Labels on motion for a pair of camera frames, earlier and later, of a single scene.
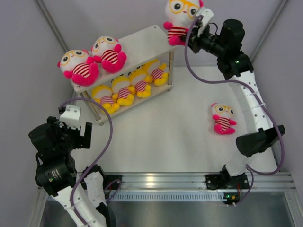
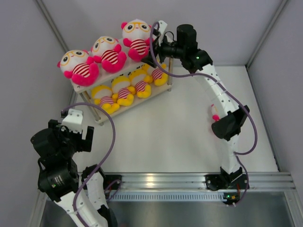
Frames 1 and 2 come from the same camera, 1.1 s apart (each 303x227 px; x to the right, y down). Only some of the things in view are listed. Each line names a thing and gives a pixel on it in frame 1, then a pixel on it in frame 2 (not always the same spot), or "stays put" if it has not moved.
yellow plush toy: x=138 y=82 stays put
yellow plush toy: x=121 y=91 stays put
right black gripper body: x=201 y=39 → x=164 y=49
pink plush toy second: x=107 y=50 stays put
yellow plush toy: x=102 y=95 stays put
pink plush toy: x=180 y=13 → x=136 y=34
